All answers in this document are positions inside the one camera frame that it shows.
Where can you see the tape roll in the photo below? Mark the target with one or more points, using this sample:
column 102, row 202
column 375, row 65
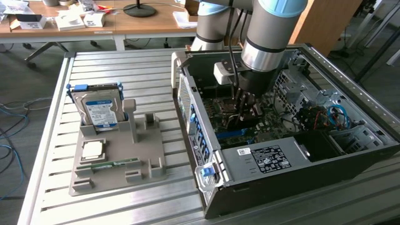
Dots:
column 66, row 2

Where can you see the black fan shroud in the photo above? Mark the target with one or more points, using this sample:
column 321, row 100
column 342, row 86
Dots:
column 319, row 145

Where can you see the wooden cabinet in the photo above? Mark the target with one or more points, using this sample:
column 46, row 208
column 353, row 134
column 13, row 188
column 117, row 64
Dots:
column 331, row 23

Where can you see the small white labelled box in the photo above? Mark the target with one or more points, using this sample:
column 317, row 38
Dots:
column 94, row 21

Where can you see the black intrusion switch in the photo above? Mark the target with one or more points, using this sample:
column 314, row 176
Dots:
column 194, row 89

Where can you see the blue expansion slot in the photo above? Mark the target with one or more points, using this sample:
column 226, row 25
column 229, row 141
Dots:
column 229, row 134

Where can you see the brown cardboard box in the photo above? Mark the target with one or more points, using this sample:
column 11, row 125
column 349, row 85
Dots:
column 191, row 7

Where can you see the black lamp base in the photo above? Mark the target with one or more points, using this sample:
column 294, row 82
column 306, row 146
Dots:
column 139, row 10

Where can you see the black graphics card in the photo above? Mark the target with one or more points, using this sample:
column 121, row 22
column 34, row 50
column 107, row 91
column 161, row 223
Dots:
column 247, row 125

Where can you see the CPU socket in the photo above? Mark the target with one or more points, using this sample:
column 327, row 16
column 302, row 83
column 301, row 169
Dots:
column 223, row 106

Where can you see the grey parts rack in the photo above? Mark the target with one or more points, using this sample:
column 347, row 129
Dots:
column 125, row 145

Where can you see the green motherboard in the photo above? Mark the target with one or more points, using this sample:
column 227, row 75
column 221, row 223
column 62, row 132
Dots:
column 273, row 122

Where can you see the white box with black insert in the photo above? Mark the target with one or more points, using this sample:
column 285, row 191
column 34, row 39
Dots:
column 31, row 24

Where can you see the grey power supply unit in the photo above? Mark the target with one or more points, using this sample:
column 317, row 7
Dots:
column 243, row 164

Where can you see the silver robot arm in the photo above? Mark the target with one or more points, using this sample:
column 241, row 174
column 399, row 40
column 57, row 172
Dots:
column 273, row 35

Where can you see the blue case latch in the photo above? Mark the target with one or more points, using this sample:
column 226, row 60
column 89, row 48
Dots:
column 207, row 173

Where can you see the metal disk bay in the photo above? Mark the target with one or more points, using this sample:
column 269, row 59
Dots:
column 359, row 138

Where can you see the white box with round item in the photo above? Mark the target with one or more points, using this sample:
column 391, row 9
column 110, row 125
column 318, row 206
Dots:
column 67, row 24

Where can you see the silver CPU chip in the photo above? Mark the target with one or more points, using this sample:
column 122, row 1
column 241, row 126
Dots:
column 93, row 150

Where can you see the wooden top desk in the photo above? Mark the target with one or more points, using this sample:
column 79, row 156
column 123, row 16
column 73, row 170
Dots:
column 150, row 23
column 47, row 32

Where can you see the white printed bag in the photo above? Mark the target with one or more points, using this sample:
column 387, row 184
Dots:
column 15, row 8

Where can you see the open PC case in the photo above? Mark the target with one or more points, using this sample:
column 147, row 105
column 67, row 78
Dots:
column 282, row 194

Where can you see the grey cup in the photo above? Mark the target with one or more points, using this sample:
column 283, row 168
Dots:
column 50, row 2

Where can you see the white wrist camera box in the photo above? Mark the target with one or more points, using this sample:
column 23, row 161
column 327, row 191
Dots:
column 223, row 72

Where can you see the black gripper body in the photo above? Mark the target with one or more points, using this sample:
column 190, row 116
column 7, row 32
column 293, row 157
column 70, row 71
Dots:
column 257, row 82

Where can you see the green RAM stick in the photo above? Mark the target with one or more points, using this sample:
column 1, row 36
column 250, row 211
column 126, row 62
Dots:
column 106, row 164

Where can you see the hard disk in blue caddy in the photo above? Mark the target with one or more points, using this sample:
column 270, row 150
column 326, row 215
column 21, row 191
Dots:
column 98, row 110

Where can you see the stack of white papers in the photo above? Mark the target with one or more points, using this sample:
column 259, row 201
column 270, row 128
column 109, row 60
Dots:
column 185, row 21

